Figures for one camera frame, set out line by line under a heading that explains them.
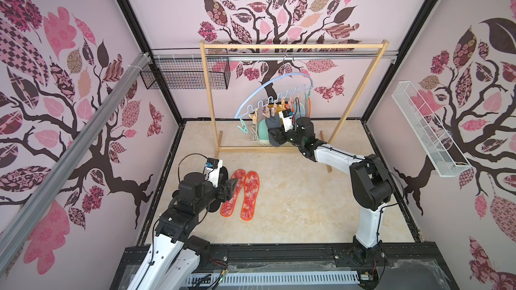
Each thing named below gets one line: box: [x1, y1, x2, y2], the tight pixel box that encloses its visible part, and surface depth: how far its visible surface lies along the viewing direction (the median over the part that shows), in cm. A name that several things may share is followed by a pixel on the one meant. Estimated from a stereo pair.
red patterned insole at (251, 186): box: [240, 170, 261, 222], surface depth 91 cm
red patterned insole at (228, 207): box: [220, 168, 247, 218], surface depth 91 cm
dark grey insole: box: [264, 112, 283, 129], surface depth 85 cm
